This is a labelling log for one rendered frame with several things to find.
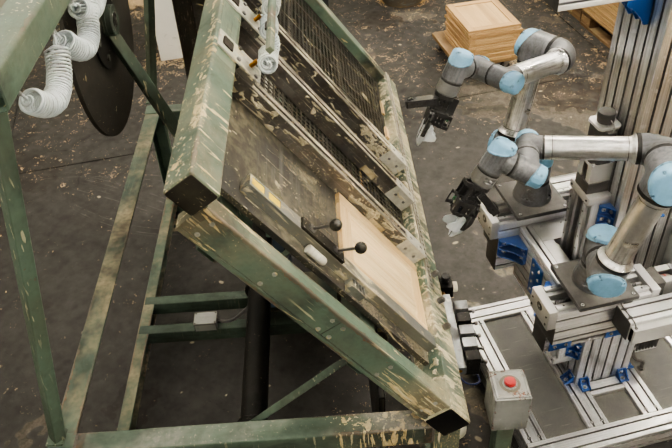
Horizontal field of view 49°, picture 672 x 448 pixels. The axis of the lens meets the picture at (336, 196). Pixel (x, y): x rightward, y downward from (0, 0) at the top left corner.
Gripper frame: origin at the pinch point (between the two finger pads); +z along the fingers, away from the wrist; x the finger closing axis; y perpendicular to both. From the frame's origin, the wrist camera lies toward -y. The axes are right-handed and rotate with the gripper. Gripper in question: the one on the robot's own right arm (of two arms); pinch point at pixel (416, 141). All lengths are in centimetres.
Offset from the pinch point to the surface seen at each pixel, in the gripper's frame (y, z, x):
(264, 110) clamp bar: -54, 3, -10
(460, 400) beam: 37, 61, -53
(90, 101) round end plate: -107, 16, -17
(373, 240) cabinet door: -1.7, 38.6, -8.8
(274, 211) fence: -42, 14, -51
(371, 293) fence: -3, 37, -43
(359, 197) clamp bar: -11.3, 27.5, -1.3
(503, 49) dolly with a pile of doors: 108, 38, 318
